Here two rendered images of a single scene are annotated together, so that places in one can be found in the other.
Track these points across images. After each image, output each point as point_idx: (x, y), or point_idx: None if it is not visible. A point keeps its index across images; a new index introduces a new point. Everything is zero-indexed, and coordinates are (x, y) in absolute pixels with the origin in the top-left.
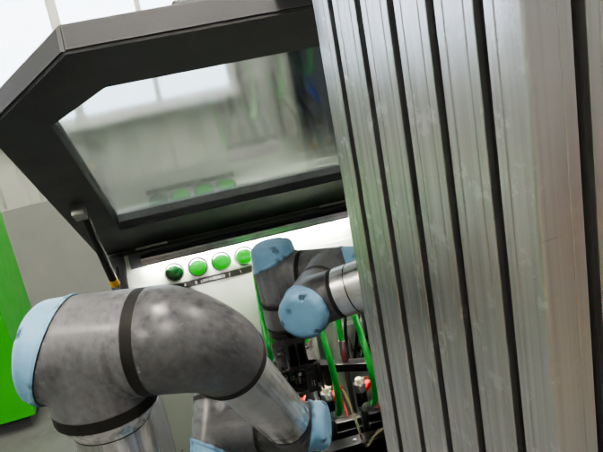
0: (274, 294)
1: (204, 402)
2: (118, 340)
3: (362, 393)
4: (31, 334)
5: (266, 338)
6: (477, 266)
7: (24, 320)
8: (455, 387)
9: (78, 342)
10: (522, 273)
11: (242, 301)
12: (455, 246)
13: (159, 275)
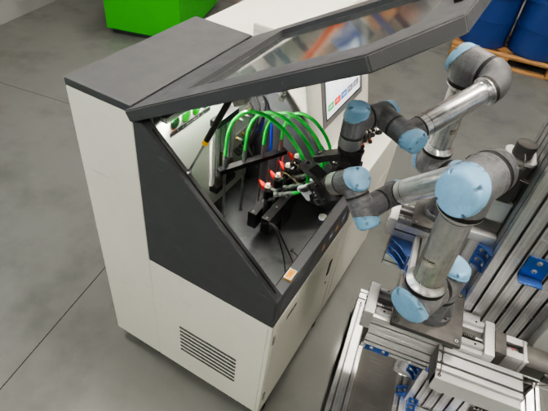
0: (361, 133)
1: (364, 197)
2: (510, 177)
3: (289, 170)
4: (486, 186)
5: (302, 155)
6: None
7: (478, 181)
8: None
9: (501, 183)
10: None
11: (201, 133)
12: None
13: (166, 127)
